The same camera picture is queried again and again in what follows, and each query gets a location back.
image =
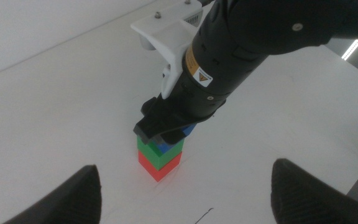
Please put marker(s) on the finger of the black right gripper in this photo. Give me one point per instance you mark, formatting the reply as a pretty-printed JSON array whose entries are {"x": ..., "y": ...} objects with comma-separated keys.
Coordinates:
[
  {"x": 172, "y": 137},
  {"x": 146, "y": 133}
]

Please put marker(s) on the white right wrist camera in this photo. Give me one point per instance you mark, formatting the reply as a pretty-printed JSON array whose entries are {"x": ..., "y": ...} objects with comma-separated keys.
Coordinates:
[{"x": 169, "y": 34}]

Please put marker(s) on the blue cube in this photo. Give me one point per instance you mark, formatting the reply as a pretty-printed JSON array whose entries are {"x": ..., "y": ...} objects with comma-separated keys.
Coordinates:
[{"x": 165, "y": 147}]

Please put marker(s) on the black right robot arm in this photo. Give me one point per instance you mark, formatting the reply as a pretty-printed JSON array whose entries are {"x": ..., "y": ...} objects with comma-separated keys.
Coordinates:
[{"x": 259, "y": 31}]

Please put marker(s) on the green cube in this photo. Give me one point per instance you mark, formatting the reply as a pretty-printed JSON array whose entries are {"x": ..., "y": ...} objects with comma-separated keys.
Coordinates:
[{"x": 160, "y": 159}]

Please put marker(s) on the red cube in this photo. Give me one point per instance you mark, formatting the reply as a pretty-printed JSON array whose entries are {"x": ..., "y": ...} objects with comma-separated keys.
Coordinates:
[{"x": 158, "y": 172}]

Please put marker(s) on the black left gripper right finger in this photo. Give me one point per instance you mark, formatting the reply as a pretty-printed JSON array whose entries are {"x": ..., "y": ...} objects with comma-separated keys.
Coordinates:
[{"x": 303, "y": 199}]

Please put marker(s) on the white ceiling light strip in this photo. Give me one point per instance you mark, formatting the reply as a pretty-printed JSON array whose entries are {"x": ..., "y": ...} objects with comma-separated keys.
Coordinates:
[{"x": 351, "y": 49}]

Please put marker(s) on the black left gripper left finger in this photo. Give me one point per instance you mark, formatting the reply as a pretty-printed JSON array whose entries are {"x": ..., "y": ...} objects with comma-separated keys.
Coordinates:
[{"x": 70, "y": 202}]

